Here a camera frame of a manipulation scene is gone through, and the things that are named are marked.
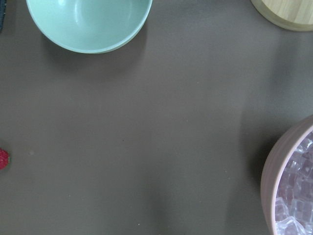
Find wooden mug tree stand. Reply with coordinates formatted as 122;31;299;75
251;0;313;31

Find dark grey folded cloth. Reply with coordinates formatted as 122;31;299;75
0;0;7;32

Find pink bowl with ice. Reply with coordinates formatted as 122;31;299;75
261;116;313;235

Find green bowl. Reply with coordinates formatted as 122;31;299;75
26;0;152;54

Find red strawberry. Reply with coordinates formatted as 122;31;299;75
0;148;11;170

